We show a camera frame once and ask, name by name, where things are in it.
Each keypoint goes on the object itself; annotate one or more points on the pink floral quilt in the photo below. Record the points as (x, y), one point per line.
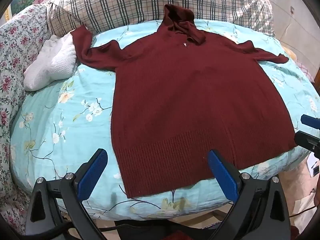
(12, 67)

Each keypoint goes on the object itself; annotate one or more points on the dark red hooded sweater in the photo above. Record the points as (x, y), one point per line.
(187, 92)

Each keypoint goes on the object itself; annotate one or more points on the pink yellow cloth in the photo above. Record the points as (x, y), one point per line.
(303, 66)

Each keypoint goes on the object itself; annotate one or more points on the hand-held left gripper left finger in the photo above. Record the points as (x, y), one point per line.
(91, 173)

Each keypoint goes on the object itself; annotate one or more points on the light blue floral bed sheet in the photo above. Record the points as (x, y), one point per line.
(62, 117)

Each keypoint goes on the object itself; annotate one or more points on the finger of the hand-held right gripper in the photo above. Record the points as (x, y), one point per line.
(307, 141)
(311, 122)

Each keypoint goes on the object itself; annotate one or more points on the plaid quilt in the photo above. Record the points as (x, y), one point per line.
(125, 2)

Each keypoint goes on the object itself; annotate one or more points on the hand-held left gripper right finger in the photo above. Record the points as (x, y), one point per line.
(222, 177)

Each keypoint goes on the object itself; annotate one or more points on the white knit cloth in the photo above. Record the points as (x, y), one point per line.
(55, 65)

